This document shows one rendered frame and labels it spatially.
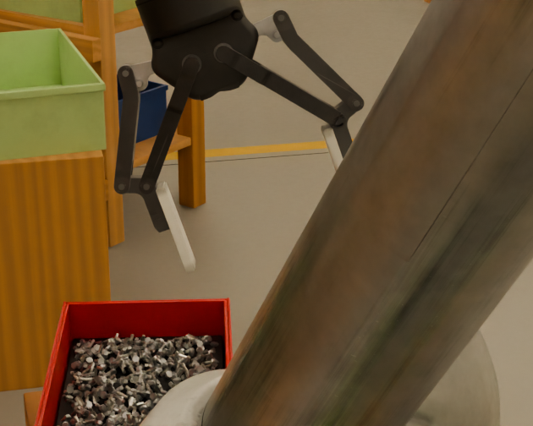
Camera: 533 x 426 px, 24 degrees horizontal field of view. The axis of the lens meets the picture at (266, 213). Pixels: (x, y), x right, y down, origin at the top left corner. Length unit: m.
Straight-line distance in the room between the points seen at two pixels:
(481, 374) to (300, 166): 3.91
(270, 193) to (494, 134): 4.01
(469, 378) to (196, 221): 3.41
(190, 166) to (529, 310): 1.32
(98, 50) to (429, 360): 3.28
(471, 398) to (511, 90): 0.43
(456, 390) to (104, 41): 3.08
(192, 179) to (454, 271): 3.79
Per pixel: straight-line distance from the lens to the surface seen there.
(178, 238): 0.95
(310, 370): 0.61
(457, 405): 0.87
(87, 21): 3.87
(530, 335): 3.55
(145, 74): 0.95
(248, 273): 3.85
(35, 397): 1.62
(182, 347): 1.55
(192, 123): 4.26
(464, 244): 0.54
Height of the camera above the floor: 1.61
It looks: 22 degrees down
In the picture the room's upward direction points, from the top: straight up
